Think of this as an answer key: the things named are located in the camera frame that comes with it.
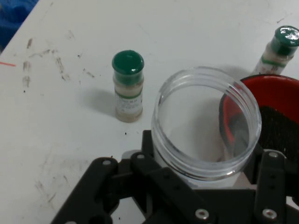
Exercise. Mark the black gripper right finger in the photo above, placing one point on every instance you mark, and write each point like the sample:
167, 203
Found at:
271, 182

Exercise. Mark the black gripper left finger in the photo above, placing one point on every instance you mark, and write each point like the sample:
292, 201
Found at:
102, 186

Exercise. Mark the clear plastic jar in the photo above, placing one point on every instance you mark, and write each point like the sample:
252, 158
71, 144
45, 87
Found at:
163, 149

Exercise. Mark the black granules pile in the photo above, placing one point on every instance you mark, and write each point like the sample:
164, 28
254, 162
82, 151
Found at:
280, 130

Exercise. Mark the red bowl black rim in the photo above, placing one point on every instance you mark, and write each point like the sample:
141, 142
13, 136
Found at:
275, 91

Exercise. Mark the green cap spice bottle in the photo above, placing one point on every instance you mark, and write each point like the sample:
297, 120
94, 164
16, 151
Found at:
128, 93
278, 53

